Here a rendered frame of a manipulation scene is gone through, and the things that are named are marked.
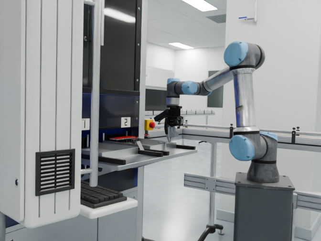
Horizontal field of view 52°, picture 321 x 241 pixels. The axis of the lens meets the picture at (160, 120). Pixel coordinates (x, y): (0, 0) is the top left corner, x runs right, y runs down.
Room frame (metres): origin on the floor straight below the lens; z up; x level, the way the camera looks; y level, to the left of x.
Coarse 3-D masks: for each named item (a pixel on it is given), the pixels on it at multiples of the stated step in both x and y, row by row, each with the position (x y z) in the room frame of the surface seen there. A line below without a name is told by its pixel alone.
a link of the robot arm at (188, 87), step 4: (188, 80) 1.78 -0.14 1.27; (176, 84) 1.81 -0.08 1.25; (180, 84) 1.79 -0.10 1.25; (184, 84) 1.76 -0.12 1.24; (188, 84) 1.74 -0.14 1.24; (192, 84) 1.75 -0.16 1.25; (196, 84) 1.78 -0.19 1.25; (176, 88) 1.80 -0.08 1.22; (180, 88) 1.78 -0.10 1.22; (184, 88) 1.76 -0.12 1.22; (188, 88) 1.74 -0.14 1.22; (192, 88) 1.75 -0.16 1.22; (196, 88) 1.78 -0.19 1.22; (176, 92) 1.82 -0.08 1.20; (180, 92) 1.79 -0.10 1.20; (184, 92) 1.77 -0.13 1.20; (188, 92) 1.75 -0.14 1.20; (192, 92) 1.76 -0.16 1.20; (196, 92) 1.81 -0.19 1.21
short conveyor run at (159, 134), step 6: (156, 126) 2.49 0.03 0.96; (162, 126) 2.56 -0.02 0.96; (144, 132) 2.32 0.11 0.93; (150, 132) 2.38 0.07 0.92; (156, 132) 2.44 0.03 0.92; (162, 132) 2.51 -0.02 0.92; (180, 132) 2.74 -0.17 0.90; (150, 138) 2.39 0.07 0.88; (156, 138) 2.45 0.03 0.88; (162, 138) 2.52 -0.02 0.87; (174, 138) 2.66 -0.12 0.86; (180, 138) 2.74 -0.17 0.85
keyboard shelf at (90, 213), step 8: (128, 200) 1.11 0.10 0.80; (136, 200) 1.12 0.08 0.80; (80, 208) 1.02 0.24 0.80; (88, 208) 1.01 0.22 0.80; (96, 208) 1.01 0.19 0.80; (104, 208) 1.02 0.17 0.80; (112, 208) 1.03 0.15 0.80; (120, 208) 1.06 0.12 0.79; (88, 216) 0.98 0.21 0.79; (96, 216) 0.99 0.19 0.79
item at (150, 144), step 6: (138, 138) 2.08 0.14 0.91; (120, 144) 1.83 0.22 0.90; (126, 144) 1.81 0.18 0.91; (132, 144) 1.78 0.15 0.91; (144, 144) 2.02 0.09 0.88; (150, 144) 2.03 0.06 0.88; (156, 144) 2.00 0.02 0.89; (162, 144) 1.81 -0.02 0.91; (168, 144) 1.86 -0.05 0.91; (174, 144) 1.91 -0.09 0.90; (162, 150) 1.81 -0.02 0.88
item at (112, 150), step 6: (102, 144) 1.79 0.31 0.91; (108, 144) 1.76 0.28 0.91; (114, 144) 1.74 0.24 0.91; (84, 150) 1.50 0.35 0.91; (102, 150) 1.73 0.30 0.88; (108, 150) 1.74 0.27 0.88; (114, 150) 1.74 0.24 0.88; (120, 150) 1.55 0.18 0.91; (126, 150) 1.58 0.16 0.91; (132, 150) 1.62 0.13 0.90; (108, 156) 1.48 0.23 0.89; (114, 156) 1.51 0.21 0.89; (120, 156) 1.55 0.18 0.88
